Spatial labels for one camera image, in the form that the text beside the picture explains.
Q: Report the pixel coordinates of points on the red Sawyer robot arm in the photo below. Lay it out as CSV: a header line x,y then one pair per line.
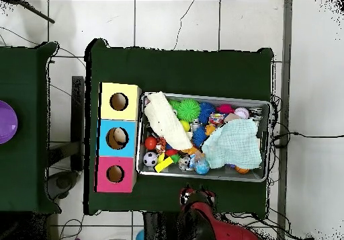
x,y
228,234

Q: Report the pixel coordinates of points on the wooden box with three holes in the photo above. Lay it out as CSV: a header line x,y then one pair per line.
x,y
126,113

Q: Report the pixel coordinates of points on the yellow toy block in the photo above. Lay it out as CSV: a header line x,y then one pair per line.
x,y
164,164

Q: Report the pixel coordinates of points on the small soccer ball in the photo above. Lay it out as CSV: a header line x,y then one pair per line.
x,y
150,159

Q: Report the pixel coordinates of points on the blue spiky rubber ball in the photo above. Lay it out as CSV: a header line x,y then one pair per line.
x,y
207,112
199,137

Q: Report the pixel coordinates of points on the orange-red smooth ball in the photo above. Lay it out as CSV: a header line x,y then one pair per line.
x,y
150,143

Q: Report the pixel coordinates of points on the light blue ball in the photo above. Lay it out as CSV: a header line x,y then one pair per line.
x,y
140,236

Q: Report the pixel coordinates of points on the yellow smooth ball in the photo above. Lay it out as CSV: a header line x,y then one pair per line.
x,y
185,125

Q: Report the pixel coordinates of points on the mint knitted cloth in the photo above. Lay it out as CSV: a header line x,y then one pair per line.
x,y
233,146

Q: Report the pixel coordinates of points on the cream knitted cloth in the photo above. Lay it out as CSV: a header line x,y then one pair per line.
x,y
164,121

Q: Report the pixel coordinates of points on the green spiky rubber ball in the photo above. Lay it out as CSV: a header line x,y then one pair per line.
x,y
188,110

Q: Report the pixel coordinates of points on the white baseball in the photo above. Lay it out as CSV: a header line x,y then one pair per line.
x,y
242,112

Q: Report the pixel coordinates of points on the dark green table cloth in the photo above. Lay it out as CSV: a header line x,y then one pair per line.
x,y
174,70
24,76

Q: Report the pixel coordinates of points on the grey rounded stand foot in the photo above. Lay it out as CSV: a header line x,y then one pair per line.
x,y
63,182

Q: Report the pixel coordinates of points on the purple bowl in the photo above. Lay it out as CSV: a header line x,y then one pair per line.
x,y
6,121

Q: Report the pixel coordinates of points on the dark thin rod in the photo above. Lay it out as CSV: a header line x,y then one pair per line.
x,y
40,14

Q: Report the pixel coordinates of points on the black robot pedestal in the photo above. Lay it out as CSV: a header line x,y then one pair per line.
x,y
161,228

